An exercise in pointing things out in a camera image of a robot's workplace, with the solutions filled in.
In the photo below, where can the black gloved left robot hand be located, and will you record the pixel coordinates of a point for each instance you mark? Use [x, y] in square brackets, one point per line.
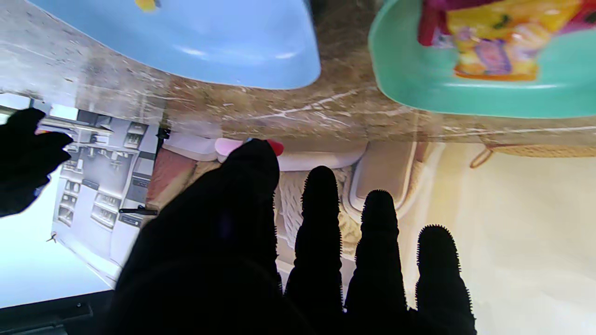
[209, 260]

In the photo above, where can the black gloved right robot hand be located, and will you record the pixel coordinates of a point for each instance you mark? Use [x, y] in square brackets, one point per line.
[23, 163]

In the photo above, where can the small red yellow candy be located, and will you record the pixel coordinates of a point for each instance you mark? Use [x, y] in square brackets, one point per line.
[145, 4]

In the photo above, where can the pink red candy packet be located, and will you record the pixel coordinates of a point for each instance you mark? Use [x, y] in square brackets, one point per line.
[430, 23]

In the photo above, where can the orange candy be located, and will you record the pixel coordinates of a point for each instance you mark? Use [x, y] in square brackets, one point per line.
[498, 42]

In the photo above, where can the white shelf cabinet unit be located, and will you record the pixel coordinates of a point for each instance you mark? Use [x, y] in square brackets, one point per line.
[107, 186]

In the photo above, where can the cream knitted cushion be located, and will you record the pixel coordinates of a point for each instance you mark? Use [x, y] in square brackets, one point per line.
[291, 204]

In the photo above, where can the beige sofa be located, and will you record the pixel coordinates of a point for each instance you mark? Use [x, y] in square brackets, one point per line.
[386, 172]

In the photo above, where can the blue square plastic dish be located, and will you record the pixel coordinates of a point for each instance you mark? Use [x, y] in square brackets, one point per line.
[209, 42]

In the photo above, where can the green square plastic dish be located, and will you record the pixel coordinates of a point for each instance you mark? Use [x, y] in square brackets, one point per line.
[419, 83]

